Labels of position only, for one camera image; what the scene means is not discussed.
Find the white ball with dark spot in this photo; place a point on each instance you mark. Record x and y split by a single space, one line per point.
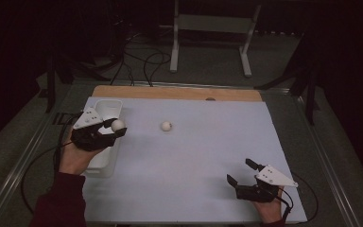
166 126

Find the black stand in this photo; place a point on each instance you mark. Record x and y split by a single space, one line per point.
310 101
50 91

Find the plain white ball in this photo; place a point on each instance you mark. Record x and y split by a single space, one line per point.
118 125

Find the white plastic bin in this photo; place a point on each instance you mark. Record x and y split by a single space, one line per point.
108 107

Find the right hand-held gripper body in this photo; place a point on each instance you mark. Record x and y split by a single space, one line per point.
256 193

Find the white metal stand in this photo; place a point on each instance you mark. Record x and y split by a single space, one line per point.
214 23

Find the person's left hand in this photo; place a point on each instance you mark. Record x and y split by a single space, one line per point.
74 160

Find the person's right hand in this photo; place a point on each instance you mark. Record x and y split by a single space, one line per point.
269 210

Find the white table mat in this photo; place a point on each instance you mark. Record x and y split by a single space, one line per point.
201 176

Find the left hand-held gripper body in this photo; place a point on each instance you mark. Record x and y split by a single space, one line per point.
89 140

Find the metal floor rail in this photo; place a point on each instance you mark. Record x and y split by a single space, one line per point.
12 179
327 167

